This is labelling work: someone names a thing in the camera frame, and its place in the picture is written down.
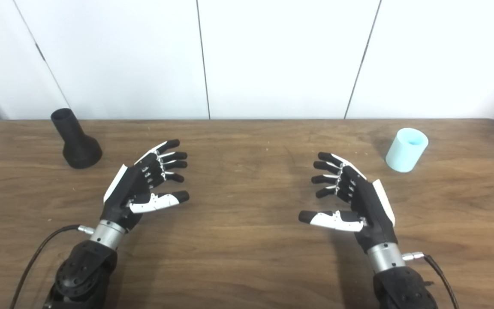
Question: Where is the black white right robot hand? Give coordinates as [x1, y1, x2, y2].
[298, 152, 397, 254]

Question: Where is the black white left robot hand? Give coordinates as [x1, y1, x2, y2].
[101, 139, 190, 232]

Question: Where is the light blue cup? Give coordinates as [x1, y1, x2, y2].
[385, 127, 429, 173]

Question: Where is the black funnel-shaped nozzle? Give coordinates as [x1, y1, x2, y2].
[51, 108, 103, 169]

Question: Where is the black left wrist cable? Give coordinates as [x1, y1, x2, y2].
[10, 224, 95, 309]

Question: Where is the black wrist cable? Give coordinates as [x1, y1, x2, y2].
[10, 224, 95, 309]
[403, 252, 458, 309]

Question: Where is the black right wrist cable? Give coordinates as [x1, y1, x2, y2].
[403, 252, 458, 309]

